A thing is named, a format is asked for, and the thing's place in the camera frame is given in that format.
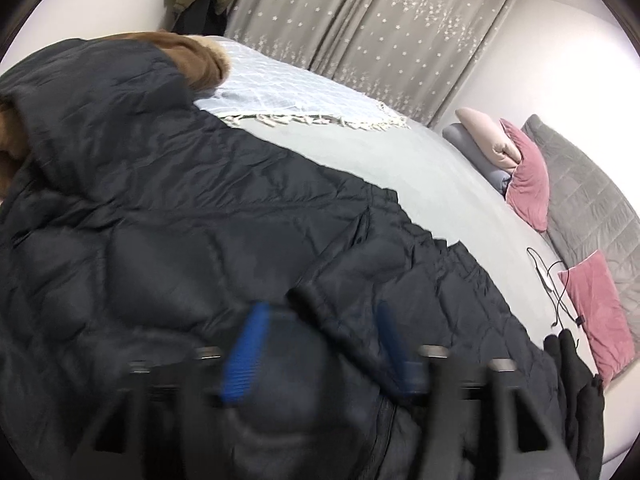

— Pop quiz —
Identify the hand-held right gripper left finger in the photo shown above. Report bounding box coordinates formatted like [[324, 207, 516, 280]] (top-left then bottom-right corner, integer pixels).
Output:
[[70, 301, 274, 480]]

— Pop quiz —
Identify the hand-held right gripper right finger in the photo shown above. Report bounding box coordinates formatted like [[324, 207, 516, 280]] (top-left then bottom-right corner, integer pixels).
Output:
[[375, 301, 576, 480]]

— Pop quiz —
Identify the dark quilted puffer jacket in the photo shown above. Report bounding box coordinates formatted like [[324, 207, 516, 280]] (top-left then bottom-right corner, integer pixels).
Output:
[[0, 37, 568, 480]]

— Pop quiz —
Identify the bed with grey sheet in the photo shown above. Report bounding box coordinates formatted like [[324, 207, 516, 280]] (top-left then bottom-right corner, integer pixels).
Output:
[[244, 114, 601, 378]]

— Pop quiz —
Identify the pink velvet pillow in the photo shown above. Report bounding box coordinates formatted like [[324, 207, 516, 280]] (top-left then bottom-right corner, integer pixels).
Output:
[[557, 250, 637, 392], [499, 118, 551, 234]]

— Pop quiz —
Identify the grey-blue pillow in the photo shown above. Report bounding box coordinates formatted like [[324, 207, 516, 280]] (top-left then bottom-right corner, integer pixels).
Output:
[[442, 123, 514, 197]]

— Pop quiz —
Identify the beige pillow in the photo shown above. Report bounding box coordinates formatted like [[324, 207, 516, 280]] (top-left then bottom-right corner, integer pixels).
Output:
[[455, 107, 524, 174]]

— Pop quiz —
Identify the grey quilted headboard cushion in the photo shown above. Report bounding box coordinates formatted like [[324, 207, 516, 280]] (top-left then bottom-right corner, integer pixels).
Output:
[[521, 113, 640, 357]]

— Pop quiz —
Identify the grey star-print curtain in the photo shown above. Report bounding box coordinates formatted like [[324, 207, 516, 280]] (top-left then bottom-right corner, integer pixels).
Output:
[[227, 0, 524, 127]]

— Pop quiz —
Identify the black hanging garment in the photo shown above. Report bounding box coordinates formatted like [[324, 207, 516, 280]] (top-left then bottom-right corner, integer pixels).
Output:
[[170, 0, 230, 38]]

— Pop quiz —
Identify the black cable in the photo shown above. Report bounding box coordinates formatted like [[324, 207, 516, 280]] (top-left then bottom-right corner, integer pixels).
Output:
[[526, 247, 587, 329]]

